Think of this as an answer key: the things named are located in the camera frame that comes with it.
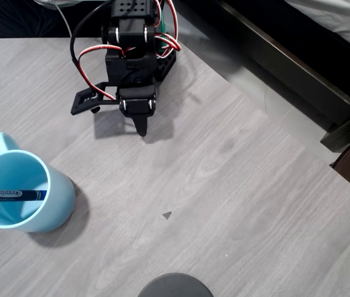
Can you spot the small grey triangle sticker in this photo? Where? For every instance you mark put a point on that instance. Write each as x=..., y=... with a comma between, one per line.
x=166, y=215

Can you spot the green plastic part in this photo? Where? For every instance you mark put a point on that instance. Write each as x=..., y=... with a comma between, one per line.
x=162, y=31

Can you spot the blue capped black marker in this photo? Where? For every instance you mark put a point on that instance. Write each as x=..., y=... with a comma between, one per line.
x=11, y=195

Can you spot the white cloth bundle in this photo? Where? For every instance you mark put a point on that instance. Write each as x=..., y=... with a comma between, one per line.
x=54, y=3

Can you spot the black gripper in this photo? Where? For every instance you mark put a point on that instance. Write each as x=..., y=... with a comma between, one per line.
x=136, y=106

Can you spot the dark bed frame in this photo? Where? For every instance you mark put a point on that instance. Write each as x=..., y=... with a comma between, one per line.
x=286, y=62

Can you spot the light blue ceramic mug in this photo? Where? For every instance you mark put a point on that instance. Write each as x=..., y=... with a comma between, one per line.
x=54, y=198

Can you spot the white bedding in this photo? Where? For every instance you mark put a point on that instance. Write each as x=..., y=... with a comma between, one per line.
x=342, y=18

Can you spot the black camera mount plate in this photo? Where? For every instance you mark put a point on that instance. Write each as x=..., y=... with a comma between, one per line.
x=82, y=103

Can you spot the dark round disc object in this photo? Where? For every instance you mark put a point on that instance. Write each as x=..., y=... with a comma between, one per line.
x=175, y=286

